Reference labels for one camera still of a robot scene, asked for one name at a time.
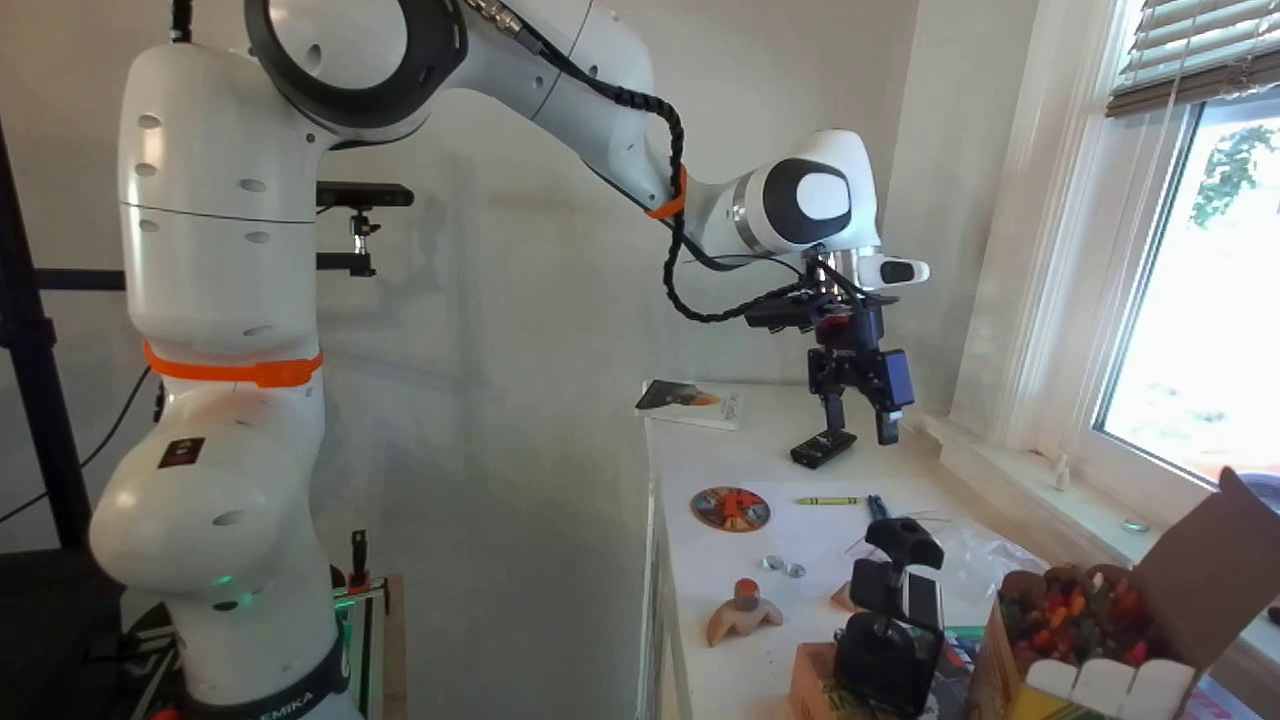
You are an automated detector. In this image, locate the wooden tray box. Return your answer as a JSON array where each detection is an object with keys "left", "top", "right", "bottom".
[{"left": 790, "top": 644, "right": 866, "bottom": 720}]

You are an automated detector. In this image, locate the small figurine toy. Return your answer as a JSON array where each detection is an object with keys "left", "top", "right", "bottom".
[{"left": 706, "top": 579, "right": 786, "bottom": 648}]

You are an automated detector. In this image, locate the bird picture book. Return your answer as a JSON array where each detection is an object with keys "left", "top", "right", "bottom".
[{"left": 635, "top": 381, "right": 735, "bottom": 428}]

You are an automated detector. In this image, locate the cardboard box of toys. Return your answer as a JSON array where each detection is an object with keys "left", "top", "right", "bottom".
[{"left": 970, "top": 466, "right": 1280, "bottom": 720}]

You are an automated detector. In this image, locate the black stereo camera on mount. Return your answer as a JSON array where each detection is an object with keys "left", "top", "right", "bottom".
[{"left": 316, "top": 180, "right": 417, "bottom": 212}]

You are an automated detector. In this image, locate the clear plastic bag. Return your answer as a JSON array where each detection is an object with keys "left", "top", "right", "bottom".
[{"left": 941, "top": 517, "right": 1048, "bottom": 587}]

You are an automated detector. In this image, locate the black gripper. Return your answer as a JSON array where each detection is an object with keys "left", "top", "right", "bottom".
[{"left": 746, "top": 290, "right": 914, "bottom": 448}]

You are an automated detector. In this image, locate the black remote control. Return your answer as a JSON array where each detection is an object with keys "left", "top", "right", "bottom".
[{"left": 791, "top": 428, "right": 857, "bottom": 466}]

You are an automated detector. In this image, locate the green crayon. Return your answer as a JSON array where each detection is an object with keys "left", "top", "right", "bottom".
[{"left": 797, "top": 495, "right": 862, "bottom": 507}]

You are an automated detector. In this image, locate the colourful round disc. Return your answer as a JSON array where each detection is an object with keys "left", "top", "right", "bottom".
[{"left": 690, "top": 486, "right": 774, "bottom": 533}]

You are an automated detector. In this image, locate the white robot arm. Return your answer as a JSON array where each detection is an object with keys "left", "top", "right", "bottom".
[{"left": 88, "top": 0, "right": 928, "bottom": 720}]

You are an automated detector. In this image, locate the window blind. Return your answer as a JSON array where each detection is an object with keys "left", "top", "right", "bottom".
[{"left": 1109, "top": 0, "right": 1280, "bottom": 114}]

